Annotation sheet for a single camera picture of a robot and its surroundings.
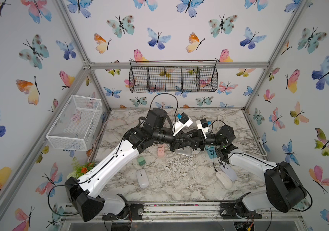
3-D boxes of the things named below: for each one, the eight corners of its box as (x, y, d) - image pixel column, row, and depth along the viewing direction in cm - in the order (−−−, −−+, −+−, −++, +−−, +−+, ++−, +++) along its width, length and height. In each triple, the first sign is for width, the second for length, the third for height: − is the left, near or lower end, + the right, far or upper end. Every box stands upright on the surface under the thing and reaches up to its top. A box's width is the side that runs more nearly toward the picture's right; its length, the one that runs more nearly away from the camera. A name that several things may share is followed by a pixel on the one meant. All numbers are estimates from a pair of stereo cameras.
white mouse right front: (227, 191, 82) (228, 189, 80) (214, 174, 89) (215, 172, 86) (233, 186, 84) (234, 185, 82) (220, 170, 90) (221, 168, 88)
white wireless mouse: (140, 190, 83) (140, 189, 81) (135, 172, 90) (135, 170, 88) (150, 185, 84) (150, 184, 83) (145, 168, 91) (144, 167, 89)
